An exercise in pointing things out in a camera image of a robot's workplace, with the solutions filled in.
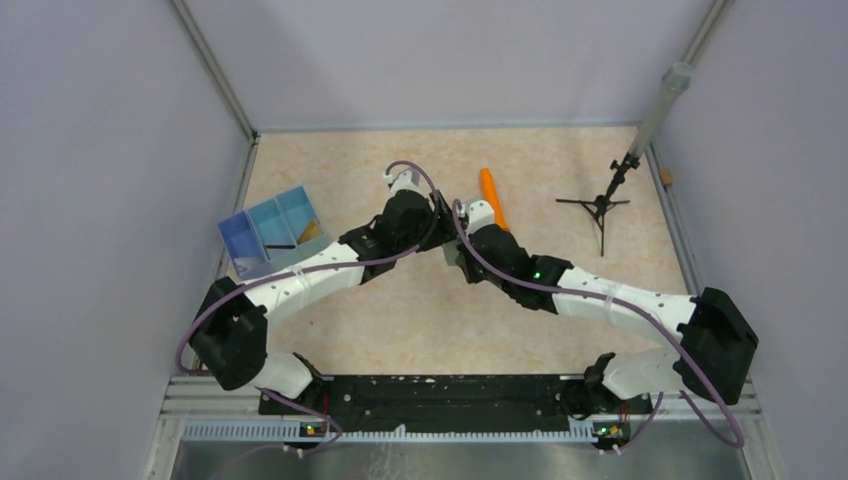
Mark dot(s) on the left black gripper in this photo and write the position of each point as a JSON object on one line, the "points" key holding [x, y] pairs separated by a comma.
{"points": [[445, 230]]}

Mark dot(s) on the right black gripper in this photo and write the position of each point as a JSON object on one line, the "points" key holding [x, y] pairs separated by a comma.
{"points": [[470, 275]]}

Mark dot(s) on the gold card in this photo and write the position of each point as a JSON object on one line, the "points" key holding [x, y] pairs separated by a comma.
{"points": [[312, 231]]}

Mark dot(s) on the green card holder wallet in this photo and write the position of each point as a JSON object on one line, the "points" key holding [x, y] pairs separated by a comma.
{"points": [[451, 253]]}

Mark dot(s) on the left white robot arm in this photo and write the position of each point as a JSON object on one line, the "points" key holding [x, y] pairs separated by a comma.
{"points": [[231, 333]]}

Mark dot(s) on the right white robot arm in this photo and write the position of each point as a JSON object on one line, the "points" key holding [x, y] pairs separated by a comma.
{"points": [[706, 345]]}

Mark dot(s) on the white card with stripe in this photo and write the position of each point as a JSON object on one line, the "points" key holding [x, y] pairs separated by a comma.
{"points": [[279, 246]]}

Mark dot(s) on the orange cylinder tube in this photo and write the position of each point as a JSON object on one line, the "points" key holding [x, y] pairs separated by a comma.
{"points": [[490, 194]]}

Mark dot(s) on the black tripod stand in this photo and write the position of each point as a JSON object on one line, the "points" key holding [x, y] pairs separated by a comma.
{"points": [[600, 206]]}

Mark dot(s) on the blue three-compartment organizer box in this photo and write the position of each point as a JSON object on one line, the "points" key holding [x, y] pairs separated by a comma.
{"points": [[279, 219]]}

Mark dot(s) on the small orange block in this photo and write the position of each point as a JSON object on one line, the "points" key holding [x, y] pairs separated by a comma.
{"points": [[666, 177]]}

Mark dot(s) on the grey pole on tripod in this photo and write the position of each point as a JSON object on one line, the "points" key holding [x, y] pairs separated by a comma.
{"points": [[676, 81]]}

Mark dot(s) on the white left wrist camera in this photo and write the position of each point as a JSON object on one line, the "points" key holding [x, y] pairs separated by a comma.
{"points": [[407, 180]]}

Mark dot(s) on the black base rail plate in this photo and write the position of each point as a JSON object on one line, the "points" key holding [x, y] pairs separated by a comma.
{"points": [[463, 403]]}

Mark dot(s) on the white perforated cable tray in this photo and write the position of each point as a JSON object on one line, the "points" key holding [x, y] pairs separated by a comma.
{"points": [[294, 431]]}

